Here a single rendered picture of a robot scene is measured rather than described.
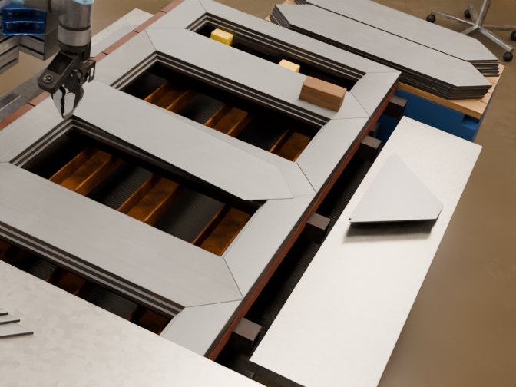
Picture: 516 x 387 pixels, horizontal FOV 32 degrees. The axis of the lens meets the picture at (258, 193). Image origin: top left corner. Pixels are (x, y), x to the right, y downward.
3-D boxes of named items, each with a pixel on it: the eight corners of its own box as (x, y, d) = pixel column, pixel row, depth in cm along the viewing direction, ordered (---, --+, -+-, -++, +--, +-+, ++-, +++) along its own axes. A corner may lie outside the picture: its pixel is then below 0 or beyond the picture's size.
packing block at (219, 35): (232, 44, 289) (234, 33, 286) (225, 50, 285) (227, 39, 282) (216, 38, 290) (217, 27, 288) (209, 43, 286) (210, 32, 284)
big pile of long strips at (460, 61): (504, 65, 311) (510, 51, 308) (481, 114, 281) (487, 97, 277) (298, -10, 329) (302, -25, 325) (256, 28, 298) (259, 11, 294)
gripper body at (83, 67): (95, 81, 216) (99, 38, 208) (75, 96, 209) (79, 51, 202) (68, 71, 217) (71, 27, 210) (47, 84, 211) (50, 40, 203)
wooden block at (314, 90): (342, 103, 257) (347, 88, 254) (338, 112, 252) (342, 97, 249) (304, 90, 259) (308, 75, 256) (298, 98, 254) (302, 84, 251)
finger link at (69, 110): (86, 115, 220) (88, 83, 214) (72, 125, 215) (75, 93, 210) (75, 110, 221) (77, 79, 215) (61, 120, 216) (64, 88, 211)
